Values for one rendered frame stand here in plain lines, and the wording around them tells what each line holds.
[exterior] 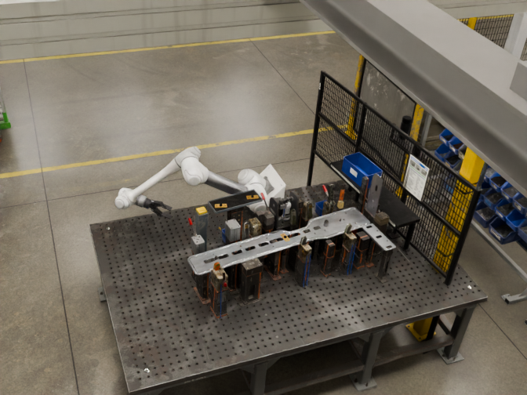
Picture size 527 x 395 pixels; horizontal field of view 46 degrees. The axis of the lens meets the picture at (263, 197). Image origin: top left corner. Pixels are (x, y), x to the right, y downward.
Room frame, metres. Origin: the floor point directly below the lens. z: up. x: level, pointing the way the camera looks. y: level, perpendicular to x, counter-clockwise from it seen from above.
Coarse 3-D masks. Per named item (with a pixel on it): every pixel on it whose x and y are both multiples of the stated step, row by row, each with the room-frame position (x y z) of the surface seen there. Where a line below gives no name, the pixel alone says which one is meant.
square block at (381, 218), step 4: (380, 212) 3.62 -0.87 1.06; (384, 212) 3.63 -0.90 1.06; (376, 216) 3.59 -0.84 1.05; (380, 216) 3.58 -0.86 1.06; (384, 216) 3.58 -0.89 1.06; (388, 216) 3.59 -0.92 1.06; (376, 220) 3.58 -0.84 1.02; (380, 220) 3.55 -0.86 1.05; (384, 220) 3.56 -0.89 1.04; (388, 220) 3.58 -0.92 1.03; (376, 224) 3.58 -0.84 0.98; (380, 224) 3.54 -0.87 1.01; (384, 224) 3.57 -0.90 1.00; (380, 228) 3.55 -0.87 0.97; (384, 228) 3.57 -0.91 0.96; (384, 232) 3.58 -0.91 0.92; (380, 236) 3.56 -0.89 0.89; (376, 244) 3.55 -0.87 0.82; (376, 248) 3.56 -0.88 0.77; (380, 248) 3.58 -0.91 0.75; (376, 252) 3.56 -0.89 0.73; (380, 252) 3.58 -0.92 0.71
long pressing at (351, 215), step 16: (352, 208) 3.72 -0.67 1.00; (320, 224) 3.51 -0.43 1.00; (336, 224) 3.52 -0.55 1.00; (352, 224) 3.54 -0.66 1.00; (368, 224) 3.55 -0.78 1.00; (256, 240) 3.28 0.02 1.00; (272, 240) 3.30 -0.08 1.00; (192, 256) 3.06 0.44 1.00; (208, 256) 3.08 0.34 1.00; (240, 256) 3.10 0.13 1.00; (256, 256) 3.12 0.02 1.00; (208, 272) 2.93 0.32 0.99
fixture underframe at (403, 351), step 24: (456, 312) 3.19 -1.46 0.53; (360, 336) 2.87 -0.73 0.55; (456, 336) 3.20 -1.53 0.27; (360, 360) 2.94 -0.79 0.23; (384, 360) 2.96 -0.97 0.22; (456, 360) 3.18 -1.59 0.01; (264, 384) 2.58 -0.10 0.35; (288, 384) 2.68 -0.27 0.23; (312, 384) 2.74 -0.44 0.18; (360, 384) 2.88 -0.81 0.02
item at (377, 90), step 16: (368, 64) 6.35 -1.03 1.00; (368, 80) 6.29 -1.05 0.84; (384, 80) 6.00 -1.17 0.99; (368, 96) 6.23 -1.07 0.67; (384, 96) 5.94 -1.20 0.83; (400, 96) 5.69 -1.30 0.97; (352, 112) 6.44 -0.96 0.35; (384, 112) 5.89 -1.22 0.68; (400, 112) 5.64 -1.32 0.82; (416, 112) 5.35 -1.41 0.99; (352, 128) 6.42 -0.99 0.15; (368, 128) 6.13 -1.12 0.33; (384, 128) 5.84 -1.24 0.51; (416, 128) 5.34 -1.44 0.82; (368, 144) 6.07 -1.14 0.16; (400, 176) 5.42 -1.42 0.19
